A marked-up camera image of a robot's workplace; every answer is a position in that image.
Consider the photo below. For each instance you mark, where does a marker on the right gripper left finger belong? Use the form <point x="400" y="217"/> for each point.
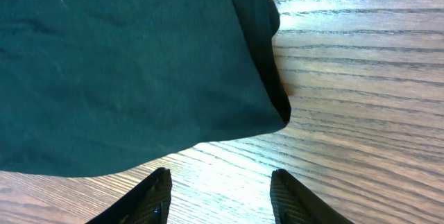
<point x="146" y="203"/>

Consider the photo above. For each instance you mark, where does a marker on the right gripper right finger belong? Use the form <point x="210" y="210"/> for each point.
<point x="294" y="203"/>

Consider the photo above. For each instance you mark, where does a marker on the black shorts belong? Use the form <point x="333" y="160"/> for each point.
<point x="96" y="87"/>

